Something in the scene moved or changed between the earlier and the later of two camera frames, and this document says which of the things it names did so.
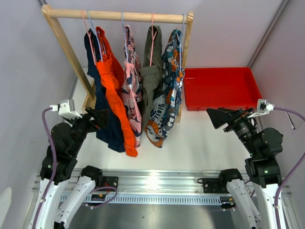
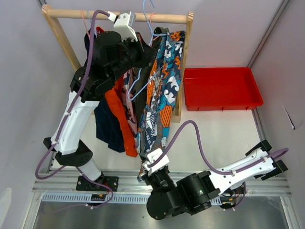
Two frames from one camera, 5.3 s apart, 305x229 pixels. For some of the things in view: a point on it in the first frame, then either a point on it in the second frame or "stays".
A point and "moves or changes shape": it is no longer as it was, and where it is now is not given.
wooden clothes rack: x=51 y=15 stays
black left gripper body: x=83 y=126 to x=131 y=53
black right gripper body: x=241 y=126 to x=159 y=183
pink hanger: x=89 y=37 stays
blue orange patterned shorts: x=168 y=103 moves or changes shape
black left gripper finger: x=100 y=116 to x=147 y=55
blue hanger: x=180 y=39 to x=152 y=34
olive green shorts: x=150 y=74 to x=141 y=77
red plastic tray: x=210 y=88 stays
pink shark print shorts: x=131 y=89 stays
